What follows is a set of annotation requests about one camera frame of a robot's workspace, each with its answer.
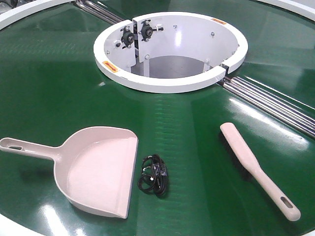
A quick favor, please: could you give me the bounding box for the black cable bundle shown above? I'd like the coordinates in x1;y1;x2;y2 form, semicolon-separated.
137;154;169;196

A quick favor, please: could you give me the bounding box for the front orange arrow sticker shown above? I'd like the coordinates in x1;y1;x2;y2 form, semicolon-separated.
103;61;119;73

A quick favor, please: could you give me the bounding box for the pink plastic dustpan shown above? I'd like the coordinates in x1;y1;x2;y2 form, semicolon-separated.
0;126;138;219

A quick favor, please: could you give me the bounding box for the orange arrow sticker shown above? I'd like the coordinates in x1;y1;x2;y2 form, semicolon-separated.
212;18;227;25
103;61;119;73

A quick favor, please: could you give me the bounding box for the white rim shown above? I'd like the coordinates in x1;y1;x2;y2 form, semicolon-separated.
0;0;71;30
0;214;41;236
258;0;315;22

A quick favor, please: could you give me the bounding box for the white outer rim left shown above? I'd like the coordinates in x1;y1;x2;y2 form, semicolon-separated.
0;0;71;30

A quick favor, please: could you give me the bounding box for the steel roller strip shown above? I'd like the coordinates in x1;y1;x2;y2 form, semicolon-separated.
218;77;315;138
72;0;124;25

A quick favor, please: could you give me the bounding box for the right steel roller strip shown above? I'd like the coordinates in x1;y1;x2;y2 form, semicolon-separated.
218;77;315;138

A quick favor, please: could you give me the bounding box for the white outer rim right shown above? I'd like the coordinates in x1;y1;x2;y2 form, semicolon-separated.
258;0;315;22

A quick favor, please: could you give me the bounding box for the black bearing block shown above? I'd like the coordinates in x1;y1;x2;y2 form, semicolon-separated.
121;26;134;48
140;20;164;42

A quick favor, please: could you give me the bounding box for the right black bearing block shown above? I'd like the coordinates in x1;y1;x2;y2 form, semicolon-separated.
140;20;164;42

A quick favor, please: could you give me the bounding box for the green conveyor belt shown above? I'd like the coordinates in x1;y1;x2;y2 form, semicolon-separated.
0;3;315;236

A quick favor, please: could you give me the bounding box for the rear orange arrow sticker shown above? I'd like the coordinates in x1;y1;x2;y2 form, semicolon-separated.
212;18;227;25

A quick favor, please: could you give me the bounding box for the beige hand brush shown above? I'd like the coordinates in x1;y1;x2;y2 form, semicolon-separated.
220;122;301;221

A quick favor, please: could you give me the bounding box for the left black bearing block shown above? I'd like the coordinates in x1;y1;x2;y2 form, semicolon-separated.
121;26;134;48

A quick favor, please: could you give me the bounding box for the white inner conveyor ring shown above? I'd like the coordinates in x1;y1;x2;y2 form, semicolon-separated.
93;11;249;93

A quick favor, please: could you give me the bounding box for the white outer rim front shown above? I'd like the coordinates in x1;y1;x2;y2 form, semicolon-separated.
0;214;41;236

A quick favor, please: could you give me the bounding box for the rear steel roller strip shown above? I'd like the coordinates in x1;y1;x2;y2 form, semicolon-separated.
72;0;124;25

